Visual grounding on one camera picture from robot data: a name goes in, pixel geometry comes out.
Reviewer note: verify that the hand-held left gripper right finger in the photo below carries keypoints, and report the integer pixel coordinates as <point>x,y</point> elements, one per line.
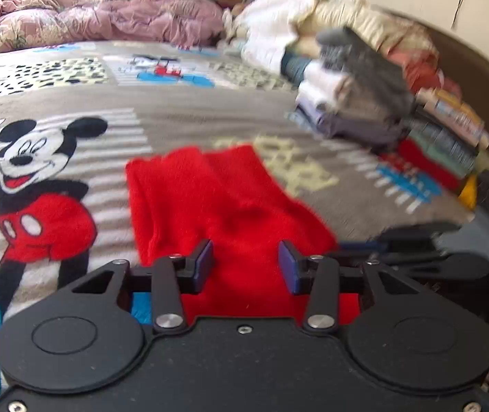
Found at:
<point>288,266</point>

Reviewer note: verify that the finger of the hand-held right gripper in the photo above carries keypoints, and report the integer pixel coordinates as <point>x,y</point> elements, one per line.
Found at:
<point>416,231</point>
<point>362,247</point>

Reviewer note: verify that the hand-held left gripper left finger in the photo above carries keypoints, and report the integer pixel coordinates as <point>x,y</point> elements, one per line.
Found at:
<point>203,266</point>

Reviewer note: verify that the red knit garment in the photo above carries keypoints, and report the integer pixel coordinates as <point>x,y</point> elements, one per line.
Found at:
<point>227,214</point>

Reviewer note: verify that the stack of folded colourful clothes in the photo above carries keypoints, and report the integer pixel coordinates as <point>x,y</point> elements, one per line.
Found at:
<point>442,137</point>

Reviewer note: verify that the stack of folded grey clothes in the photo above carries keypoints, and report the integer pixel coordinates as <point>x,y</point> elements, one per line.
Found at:
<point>356,107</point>

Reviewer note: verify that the yellow cloth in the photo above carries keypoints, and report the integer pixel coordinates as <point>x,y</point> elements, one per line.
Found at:
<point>470,195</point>

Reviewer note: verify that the cartoon printed blanket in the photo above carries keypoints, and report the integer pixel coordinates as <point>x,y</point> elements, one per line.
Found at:
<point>175,107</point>

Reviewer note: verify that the brown wooden headboard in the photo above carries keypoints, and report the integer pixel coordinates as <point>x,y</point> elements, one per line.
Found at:
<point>485,77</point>

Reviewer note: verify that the cream crumpled blanket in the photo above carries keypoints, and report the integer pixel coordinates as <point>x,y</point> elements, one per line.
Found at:
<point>356,13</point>

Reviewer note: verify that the pink floral quilt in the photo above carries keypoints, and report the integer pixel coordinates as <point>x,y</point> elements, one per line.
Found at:
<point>98,17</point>

